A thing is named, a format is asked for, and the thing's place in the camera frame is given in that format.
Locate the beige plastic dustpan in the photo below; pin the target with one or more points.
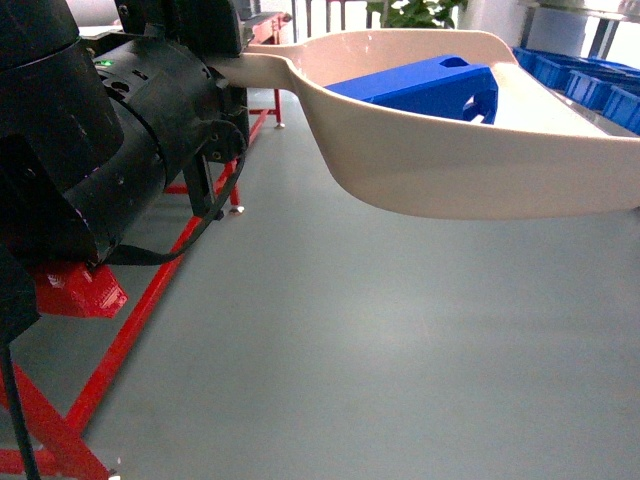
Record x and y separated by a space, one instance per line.
539 158

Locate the red plastic mount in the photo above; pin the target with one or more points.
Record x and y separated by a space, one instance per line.
73 289

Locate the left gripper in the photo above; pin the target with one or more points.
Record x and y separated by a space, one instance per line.
206 27

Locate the blue plastic part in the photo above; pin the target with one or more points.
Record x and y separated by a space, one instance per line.
446 86

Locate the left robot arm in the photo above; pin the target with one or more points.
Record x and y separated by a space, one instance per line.
92 132

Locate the steel roller shelf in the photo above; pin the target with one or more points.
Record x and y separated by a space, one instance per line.
606 92

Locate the green potted plant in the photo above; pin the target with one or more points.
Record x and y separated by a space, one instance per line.
417 14

